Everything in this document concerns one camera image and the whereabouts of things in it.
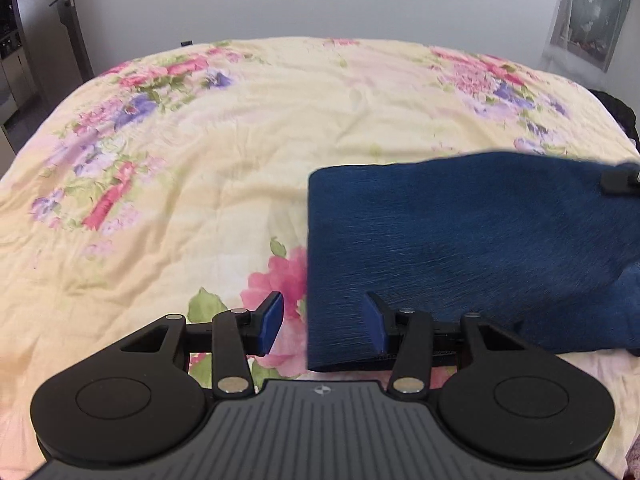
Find dark shelf cabinet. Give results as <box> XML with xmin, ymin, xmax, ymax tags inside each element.
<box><xmin>0</xmin><ymin>0</ymin><xmax>32</xmax><ymax>127</ymax></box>

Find black clothing pile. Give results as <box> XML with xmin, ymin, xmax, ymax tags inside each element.
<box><xmin>590</xmin><ymin>88</ymin><xmax>640</xmax><ymax>152</ymax></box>

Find floral yellow quilt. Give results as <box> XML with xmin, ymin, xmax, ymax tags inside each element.
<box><xmin>0</xmin><ymin>36</ymin><xmax>640</xmax><ymax>480</ymax></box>

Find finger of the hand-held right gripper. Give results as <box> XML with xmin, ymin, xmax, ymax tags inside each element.
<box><xmin>602</xmin><ymin>168</ymin><xmax>640</xmax><ymax>196</ymax></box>

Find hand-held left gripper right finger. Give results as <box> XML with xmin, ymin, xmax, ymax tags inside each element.
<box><xmin>362</xmin><ymin>291</ymin><xmax>532</xmax><ymax>399</ymax></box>

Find blue denim pants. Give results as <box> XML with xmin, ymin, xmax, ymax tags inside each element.
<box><xmin>305</xmin><ymin>150</ymin><xmax>640</xmax><ymax>374</ymax></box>

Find dark grey door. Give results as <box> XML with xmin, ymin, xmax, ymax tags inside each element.
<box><xmin>11</xmin><ymin>0</ymin><xmax>94</xmax><ymax>106</ymax></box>

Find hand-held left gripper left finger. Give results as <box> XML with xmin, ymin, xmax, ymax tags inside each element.
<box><xmin>112</xmin><ymin>291</ymin><xmax>286</xmax><ymax>399</ymax></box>

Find grey printed curtain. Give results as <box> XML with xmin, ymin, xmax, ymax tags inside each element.
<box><xmin>542</xmin><ymin>0</ymin><xmax>635</xmax><ymax>74</ymax></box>

